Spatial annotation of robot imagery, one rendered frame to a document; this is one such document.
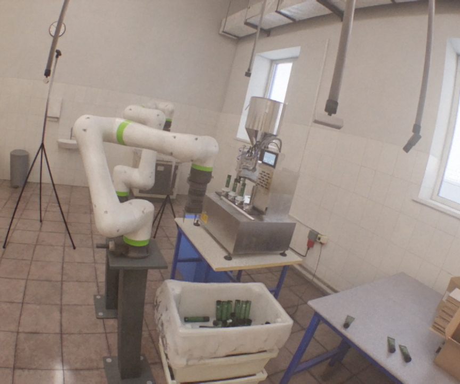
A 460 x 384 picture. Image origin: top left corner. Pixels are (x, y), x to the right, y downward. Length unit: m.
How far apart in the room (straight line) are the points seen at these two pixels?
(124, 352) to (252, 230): 1.08
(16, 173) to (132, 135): 4.08
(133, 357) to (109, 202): 0.97
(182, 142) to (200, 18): 4.95
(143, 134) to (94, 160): 0.22
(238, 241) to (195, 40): 4.55
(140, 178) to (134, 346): 1.02
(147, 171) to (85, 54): 3.79
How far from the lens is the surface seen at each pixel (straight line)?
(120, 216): 1.11
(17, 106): 5.40
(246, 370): 1.74
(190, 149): 1.01
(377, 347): 1.51
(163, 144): 1.08
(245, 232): 1.77
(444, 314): 1.90
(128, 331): 1.57
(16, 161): 5.08
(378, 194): 2.95
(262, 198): 1.89
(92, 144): 1.17
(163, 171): 4.85
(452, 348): 1.45
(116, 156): 5.35
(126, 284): 1.36
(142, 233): 1.23
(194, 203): 1.20
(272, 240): 1.93
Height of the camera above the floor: 1.56
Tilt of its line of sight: 13 degrees down
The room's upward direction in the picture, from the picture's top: 13 degrees clockwise
